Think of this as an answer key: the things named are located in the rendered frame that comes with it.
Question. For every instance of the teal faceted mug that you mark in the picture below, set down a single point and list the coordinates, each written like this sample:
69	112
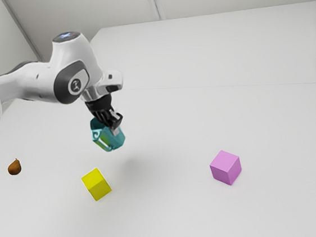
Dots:
110	140

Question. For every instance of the yellow cube block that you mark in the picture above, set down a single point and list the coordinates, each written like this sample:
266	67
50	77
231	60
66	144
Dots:
96	184

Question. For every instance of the brown pear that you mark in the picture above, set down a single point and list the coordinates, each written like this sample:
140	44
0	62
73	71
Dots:
14	167

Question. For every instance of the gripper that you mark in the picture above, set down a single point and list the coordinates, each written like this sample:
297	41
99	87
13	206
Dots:
100	107

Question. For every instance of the pink cube block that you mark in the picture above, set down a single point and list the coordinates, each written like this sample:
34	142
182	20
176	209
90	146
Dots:
225	168

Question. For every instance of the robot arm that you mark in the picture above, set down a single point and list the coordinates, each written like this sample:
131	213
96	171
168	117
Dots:
29	78

